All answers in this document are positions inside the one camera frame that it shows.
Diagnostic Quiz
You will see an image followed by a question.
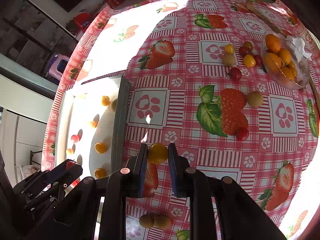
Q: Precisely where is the white rectangular tray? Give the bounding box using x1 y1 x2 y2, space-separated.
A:
55 76 131 178

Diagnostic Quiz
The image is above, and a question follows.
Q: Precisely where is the red tomato on strawberry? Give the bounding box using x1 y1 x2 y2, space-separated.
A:
235 127 249 141

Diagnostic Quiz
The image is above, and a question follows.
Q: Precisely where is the purple plastic stool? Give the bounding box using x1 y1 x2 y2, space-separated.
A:
44 53 69 81

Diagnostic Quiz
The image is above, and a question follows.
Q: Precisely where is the green-brown fruit centre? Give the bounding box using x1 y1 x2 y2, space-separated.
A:
247 91 263 107

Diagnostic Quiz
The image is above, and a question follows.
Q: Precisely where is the red checkered strawberry tablecloth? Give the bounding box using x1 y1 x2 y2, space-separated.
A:
41 0 319 239

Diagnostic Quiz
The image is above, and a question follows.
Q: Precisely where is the dark red cherry tomato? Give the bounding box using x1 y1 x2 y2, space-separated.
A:
228 67 242 82

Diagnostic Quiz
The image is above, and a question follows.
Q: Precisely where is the wooden stick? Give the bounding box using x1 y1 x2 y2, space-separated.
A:
246 1 319 100

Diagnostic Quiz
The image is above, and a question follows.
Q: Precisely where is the orange mandarin front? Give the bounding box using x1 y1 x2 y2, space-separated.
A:
280 66 295 80

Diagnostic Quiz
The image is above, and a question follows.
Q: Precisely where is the orange mandarin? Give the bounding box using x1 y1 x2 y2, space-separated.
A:
280 66 295 80
264 53 282 73
265 34 281 53

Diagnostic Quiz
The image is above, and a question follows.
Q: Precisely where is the yellow cherry tomato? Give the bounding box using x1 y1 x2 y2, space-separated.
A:
243 54 256 68

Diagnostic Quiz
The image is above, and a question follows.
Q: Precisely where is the orange mandarin middle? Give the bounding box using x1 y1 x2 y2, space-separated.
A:
264 53 282 73

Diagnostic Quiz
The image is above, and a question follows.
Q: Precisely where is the green-brown round fruit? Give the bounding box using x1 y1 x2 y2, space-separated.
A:
222 53 235 66

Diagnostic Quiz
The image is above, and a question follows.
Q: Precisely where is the clear glass fruit bowl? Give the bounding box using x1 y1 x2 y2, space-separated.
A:
266 45 306 82

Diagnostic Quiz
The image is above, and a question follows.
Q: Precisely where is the red plastic chair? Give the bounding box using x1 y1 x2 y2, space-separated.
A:
74 12 90 29

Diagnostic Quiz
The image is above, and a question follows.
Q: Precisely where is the white tissue in bowl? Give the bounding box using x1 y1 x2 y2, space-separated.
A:
286 35 311 61

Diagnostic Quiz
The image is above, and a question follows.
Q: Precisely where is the orange mandarin top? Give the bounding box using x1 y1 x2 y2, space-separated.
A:
265 34 281 53

